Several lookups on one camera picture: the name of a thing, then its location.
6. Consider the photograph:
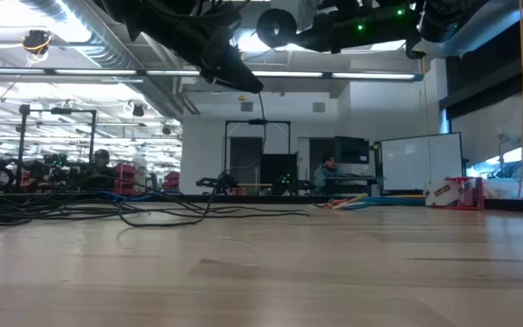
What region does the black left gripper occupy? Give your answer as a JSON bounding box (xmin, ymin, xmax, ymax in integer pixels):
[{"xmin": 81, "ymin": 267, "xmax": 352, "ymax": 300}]
[{"xmin": 127, "ymin": 0, "xmax": 265, "ymax": 94}]

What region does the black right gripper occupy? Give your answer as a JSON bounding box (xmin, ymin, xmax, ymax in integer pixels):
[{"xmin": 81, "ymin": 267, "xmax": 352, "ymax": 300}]
[{"xmin": 295, "ymin": 0, "xmax": 427, "ymax": 55}]

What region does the black round cord spool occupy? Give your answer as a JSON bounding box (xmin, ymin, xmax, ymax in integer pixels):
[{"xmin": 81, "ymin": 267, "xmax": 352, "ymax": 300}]
[{"xmin": 255, "ymin": 7, "xmax": 299, "ymax": 49}]

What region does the long ceiling light bar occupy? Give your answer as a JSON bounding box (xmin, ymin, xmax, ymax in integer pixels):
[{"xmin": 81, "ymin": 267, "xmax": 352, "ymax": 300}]
[{"xmin": 0, "ymin": 66, "xmax": 426, "ymax": 84}]

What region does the black monitor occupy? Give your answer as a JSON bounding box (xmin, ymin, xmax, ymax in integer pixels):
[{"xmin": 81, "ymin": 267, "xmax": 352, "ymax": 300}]
[{"xmin": 333, "ymin": 135, "xmax": 371, "ymax": 165}]

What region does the red tool cabinet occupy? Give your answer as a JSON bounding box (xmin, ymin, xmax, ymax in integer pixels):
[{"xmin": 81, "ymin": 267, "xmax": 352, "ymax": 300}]
[
  {"xmin": 113, "ymin": 163, "xmax": 141, "ymax": 196},
  {"xmin": 163, "ymin": 171, "xmax": 182, "ymax": 191}
]

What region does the person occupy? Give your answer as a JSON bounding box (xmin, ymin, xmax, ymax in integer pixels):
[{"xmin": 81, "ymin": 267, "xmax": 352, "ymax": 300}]
[
  {"xmin": 89, "ymin": 148, "xmax": 116, "ymax": 190},
  {"xmin": 313, "ymin": 153, "xmax": 349, "ymax": 192}
]

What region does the whiteboard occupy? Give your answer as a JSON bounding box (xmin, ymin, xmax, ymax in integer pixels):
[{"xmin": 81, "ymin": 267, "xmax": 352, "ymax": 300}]
[{"xmin": 380, "ymin": 132, "xmax": 465, "ymax": 193}]

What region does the bundle of coloured tubes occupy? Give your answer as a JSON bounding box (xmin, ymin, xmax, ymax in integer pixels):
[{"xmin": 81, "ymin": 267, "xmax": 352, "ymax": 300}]
[{"xmin": 342, "ymin": 193, "xmax": 426, "ymax": 204}]

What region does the red tape dispenser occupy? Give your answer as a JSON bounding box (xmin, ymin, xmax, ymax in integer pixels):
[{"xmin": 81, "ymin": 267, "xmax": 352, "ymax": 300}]
[{"xmin": 442, "ymin": 176, "xmax": 486, "ymax": 212}]

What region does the black robot station frame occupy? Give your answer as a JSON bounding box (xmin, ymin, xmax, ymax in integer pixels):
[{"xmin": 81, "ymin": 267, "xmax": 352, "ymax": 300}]
[
  {"xmin": 15, "ymin": 104, "xmax": 99, "ymax": 194},
  {"xmin": 222, "ymin": 118, "xmax": 292, "ymax": 197}
]

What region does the colourful cable bundle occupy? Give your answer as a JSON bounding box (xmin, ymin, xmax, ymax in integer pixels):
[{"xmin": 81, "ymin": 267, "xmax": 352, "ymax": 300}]
[{"xmin": 318, "ymin": 198, "xmax": 353, "ymax": 209}]

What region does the black ceiling cord reel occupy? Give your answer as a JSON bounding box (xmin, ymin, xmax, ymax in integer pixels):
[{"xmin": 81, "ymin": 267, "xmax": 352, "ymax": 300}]
[{"xmin": 21, "ymin": 29, "xmax": 54, "ymax": 64}]

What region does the yellow hanging cable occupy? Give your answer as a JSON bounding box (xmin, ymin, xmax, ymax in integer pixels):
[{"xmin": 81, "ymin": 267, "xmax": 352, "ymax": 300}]
[{"xmin": 517, "ymin": 0, "xmax": 523, "ymax": 200}]

